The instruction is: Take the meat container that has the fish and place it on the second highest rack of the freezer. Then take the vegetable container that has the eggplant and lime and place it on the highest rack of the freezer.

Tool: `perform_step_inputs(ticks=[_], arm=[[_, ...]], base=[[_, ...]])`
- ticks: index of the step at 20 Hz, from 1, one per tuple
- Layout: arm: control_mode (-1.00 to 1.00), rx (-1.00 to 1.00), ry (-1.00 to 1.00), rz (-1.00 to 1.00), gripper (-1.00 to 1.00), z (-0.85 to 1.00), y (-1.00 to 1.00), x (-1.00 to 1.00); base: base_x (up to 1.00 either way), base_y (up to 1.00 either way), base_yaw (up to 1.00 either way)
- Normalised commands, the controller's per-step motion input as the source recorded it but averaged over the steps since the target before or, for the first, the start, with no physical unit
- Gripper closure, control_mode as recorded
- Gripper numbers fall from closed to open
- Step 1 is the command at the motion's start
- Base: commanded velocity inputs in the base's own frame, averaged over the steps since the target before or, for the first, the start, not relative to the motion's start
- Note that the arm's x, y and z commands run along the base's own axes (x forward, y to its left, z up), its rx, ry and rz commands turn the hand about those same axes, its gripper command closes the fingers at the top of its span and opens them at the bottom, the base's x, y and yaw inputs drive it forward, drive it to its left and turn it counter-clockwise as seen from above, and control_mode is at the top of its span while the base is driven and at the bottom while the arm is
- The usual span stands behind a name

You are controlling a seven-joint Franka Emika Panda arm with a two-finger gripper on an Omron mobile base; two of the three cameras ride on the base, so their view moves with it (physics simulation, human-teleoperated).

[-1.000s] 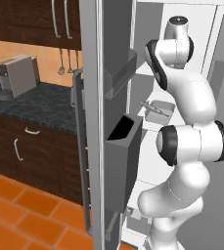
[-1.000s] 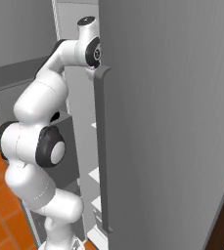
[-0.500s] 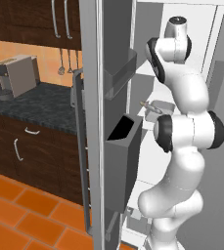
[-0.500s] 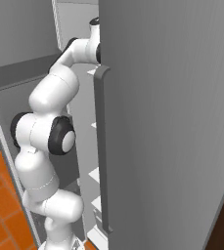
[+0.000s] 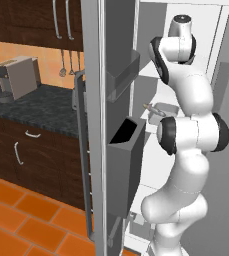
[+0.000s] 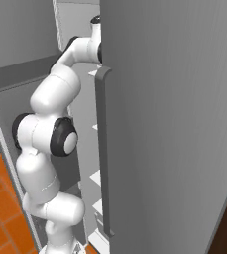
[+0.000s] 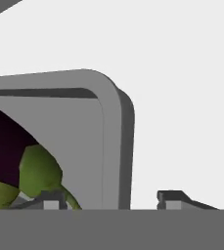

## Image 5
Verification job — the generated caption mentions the tan fish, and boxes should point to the tan fish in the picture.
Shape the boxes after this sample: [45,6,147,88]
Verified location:
[142,103,166,117]

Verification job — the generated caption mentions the grey food container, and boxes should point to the grey food container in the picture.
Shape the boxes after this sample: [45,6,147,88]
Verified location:
[147,102,181,126]

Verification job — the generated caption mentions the grey fridge door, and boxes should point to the grey fridge door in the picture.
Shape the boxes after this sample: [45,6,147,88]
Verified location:
[181,0,229,256]
[80,0,147,256]

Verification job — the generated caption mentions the tall grey door bin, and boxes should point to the tall grey door bin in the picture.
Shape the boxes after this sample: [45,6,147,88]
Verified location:
[106,116,147,218]

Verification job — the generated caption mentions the small grey door bin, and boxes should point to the small grey door bin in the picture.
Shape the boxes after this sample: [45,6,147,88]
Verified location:
[105,49,141,103]

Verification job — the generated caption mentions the white fridge interior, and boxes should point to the white fridge interior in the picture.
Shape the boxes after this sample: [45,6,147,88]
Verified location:
[124,0,229,256]

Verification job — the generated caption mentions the hanging metal tool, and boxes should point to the hanging metal tool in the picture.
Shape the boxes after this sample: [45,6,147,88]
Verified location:
[76,50,82,73]

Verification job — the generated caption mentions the hanging metal ladle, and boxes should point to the hanging metal ladle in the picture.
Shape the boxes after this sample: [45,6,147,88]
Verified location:
[58,49,67,78]

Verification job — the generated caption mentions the dark wood base cupboards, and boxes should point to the dark wood base cupboards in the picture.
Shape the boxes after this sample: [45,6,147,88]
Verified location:
[0,112,88,212]

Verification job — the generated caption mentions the grey coffee machine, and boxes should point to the grey coffee machine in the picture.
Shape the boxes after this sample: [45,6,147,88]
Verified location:
[0,55,42,104]

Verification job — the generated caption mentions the grey fridge door handle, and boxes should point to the grey fridge door handle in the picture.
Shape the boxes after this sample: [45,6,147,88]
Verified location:
[72,69,96,242]

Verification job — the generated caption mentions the silver drawer handle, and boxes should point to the silver drawer handle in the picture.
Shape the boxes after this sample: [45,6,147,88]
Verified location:
[24,129,42,139]

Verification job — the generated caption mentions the silver cupboard door handle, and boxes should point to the silver cupboard door handle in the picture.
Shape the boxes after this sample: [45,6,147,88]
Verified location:
[13,141,25,166]

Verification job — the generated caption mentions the dark wood wall cupboards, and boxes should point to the dark wood wall cupboards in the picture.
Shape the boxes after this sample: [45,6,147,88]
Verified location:
[0,0,85,53]

